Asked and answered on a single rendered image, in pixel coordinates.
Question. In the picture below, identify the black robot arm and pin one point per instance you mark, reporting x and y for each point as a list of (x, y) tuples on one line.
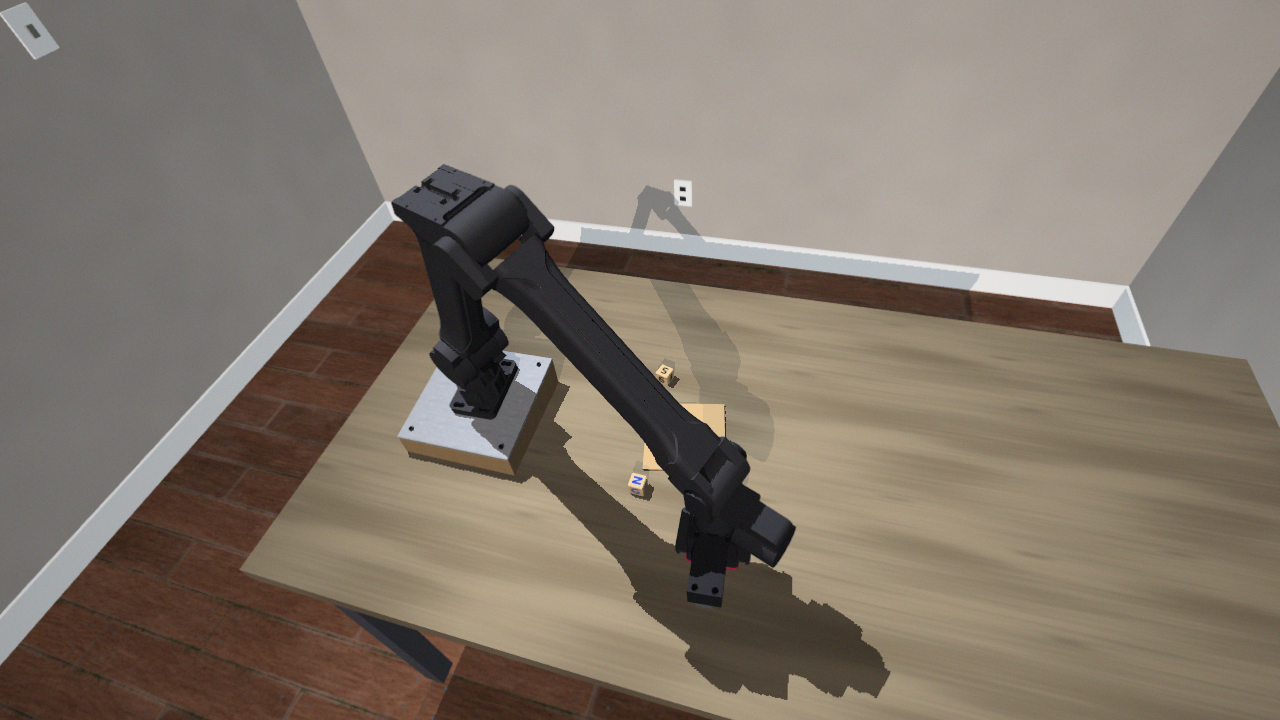
[(472, 343)]

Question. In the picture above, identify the beige flat mat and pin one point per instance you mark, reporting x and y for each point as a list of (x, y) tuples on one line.
[(711, 414)]

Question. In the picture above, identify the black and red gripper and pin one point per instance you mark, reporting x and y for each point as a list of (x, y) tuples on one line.
[(681, 543)]

